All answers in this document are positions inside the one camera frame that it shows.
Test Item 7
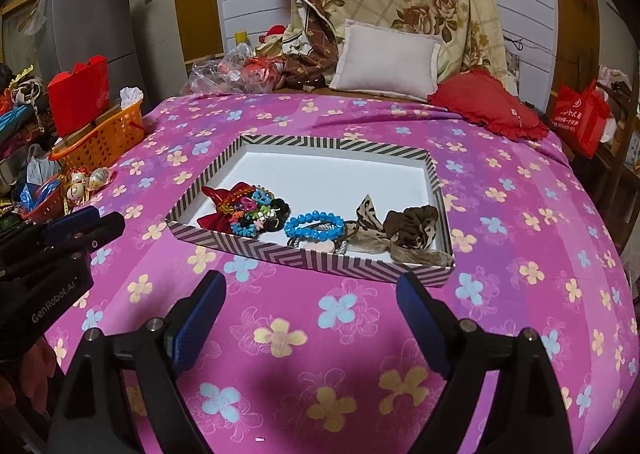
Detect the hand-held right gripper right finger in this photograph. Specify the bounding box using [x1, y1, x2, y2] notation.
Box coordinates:
[395, 271, 586, 454]

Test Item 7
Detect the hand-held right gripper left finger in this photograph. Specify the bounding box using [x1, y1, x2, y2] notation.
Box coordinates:
[47, 270, 228, 454]

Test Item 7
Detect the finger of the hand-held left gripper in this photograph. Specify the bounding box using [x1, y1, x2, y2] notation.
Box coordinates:
[46, 212, 127, 258]
[41, 206, 102, 241]

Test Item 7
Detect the red bow hair tie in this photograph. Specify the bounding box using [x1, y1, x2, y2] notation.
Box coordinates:
[196, 182, 253, 235]

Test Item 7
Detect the colourful charm bracelet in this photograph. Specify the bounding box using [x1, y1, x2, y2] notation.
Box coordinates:
[220, 188, 281, 237]

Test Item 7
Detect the black scrunchie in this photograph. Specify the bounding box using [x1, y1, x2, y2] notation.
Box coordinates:
[260, 199, 292, 235]

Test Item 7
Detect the blue bead bracelet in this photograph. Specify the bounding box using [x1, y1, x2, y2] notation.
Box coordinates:
[283, 210, 347, 242]

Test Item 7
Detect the striped shallow cardboard box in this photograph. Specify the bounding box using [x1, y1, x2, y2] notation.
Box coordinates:
[165, 134, 456, 289]

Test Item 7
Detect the person's left hand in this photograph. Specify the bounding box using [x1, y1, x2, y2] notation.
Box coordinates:
[0, 331, 58, 436]

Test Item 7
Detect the small red basket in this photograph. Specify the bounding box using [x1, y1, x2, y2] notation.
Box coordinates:
[20, 174, 68, 222]

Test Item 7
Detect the blue plastic bag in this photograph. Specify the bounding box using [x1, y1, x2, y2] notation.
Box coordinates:
[20, 144, 63, 207]

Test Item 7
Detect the pink flowered bedsheet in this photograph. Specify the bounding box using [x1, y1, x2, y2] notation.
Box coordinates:
[45, 94, 636, 454]

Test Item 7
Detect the orange plastic basket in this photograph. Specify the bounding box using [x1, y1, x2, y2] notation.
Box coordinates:
[50, 98, 146, 171]

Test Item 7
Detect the brown scrunchie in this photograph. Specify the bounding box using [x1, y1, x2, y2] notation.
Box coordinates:
[382, 205, 441, 249]

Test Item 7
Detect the colourful cloth pile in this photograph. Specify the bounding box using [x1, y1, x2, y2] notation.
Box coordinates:
[0, 64, 51, 159]

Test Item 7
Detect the red paper bag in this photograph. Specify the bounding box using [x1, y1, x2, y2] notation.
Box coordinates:
[47, 56, 112, 137]

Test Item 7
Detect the white tissue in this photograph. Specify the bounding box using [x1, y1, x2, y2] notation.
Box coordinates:
[119, 86, 145, 109]

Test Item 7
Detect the clear plastic bag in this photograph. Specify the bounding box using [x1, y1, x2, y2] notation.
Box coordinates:
[187, 44, 256, 94]

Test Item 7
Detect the grey refrigerator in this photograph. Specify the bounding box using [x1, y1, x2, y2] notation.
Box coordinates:
[35, 0, 188, 104]

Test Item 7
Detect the red frilled cushion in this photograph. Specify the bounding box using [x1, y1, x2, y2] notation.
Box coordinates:
[427, 70, 551, 142]

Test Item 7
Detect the red wrapped package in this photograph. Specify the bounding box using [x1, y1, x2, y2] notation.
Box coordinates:
[242, 58, 283, 92]

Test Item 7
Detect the red tote bag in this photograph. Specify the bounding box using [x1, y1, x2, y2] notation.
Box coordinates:
[550, 80, 612, 159]

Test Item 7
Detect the small white pillow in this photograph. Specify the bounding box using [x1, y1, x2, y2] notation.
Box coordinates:
[327, 18, 443, 102]

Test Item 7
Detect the red plush toy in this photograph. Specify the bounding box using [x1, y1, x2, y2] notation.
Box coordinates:
[257, 24, 286, 54]

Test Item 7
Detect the leopard print bow hair tie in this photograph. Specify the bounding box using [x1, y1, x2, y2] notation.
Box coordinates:
[347, 194, 453, 269]

